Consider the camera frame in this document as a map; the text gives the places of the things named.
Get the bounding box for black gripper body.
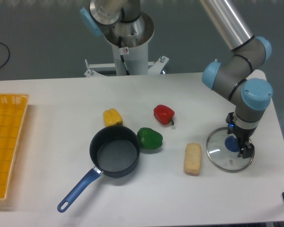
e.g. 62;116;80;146
226;112;258;144

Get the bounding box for glass lid blue knob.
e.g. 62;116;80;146
206;127;255;173

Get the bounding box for black saucepan blue handle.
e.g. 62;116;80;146
57;126;140;213

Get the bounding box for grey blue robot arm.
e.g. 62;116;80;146
80;0;273;158

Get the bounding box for bread loaf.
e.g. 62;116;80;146
184;143;202;175

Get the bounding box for red bell pepper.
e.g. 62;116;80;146
153;105;175;125

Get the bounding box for green bell pepper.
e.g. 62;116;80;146
137;127;163;149

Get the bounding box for yellow bell pepper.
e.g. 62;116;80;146
103;108;123;127

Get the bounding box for yellow plastic basket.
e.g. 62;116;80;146
0;93;29;200

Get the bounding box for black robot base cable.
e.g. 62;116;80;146
119;35;131;76

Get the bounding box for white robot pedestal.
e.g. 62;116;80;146
81;12;169;77

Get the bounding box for black cable on floor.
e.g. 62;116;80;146
0;42;10;74

